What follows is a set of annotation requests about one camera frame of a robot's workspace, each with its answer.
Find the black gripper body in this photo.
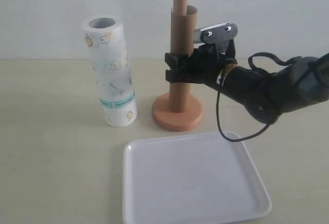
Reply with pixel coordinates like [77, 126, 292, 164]
[179, 41, 236, 84]

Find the brown cardboard tube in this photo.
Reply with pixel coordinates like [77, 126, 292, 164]
[169, 5, 197, 113]

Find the printed white paper towel roll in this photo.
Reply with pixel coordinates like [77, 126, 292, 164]
[82, 15, 138, 127]

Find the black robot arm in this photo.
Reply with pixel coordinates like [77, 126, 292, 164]
[164, 40, 328, 124]

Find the wooden paper towel holder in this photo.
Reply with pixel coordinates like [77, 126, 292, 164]
[152, 0, 203, 132]

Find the white rectangular plastic tray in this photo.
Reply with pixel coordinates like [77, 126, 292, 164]
[122, 131, 271, 223]

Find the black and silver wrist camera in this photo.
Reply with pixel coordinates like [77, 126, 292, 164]
[193, 23, 238, 44]

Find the black cable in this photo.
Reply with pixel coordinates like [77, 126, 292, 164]
[215, 52, 329, 142]

